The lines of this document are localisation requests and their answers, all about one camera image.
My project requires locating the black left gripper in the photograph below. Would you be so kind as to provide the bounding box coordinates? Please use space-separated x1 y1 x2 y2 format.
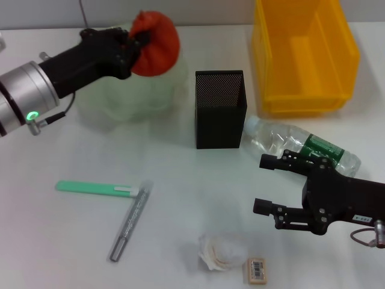
38 27 151 99

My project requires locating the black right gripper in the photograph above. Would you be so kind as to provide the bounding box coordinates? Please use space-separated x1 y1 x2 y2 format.
253 150 385 235

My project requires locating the orange fruit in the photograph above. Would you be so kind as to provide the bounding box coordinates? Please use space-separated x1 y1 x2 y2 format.
129 11 181 76

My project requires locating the clear green-label water bottle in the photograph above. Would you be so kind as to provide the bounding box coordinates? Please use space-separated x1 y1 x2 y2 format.
242 116 362 178

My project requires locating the white paper ball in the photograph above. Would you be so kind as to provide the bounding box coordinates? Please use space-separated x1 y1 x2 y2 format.
197 233 248 270

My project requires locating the pale green glass fruit plate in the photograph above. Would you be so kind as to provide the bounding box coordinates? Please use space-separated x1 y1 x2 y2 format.
70 25 189 121

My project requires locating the black mesh pen holder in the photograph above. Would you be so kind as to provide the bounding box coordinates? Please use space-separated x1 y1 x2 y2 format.
194 70 248 150

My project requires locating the beige eraser with barcode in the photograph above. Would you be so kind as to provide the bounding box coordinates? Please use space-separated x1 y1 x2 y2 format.
242 257 268 284

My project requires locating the silver grey pen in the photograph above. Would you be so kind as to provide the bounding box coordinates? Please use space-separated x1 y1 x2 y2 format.
108 179 154 262

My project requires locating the mint green pen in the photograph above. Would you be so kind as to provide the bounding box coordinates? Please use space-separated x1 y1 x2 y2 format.
55 179 140 197

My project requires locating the yellow plastic bin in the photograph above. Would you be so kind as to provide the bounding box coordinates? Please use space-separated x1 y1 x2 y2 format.
251 0 361 118

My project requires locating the dark right arm cable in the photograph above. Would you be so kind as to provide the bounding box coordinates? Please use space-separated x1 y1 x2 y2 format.
351 227 378 247

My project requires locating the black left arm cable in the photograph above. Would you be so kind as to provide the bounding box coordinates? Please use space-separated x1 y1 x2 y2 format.
38 92 76 127

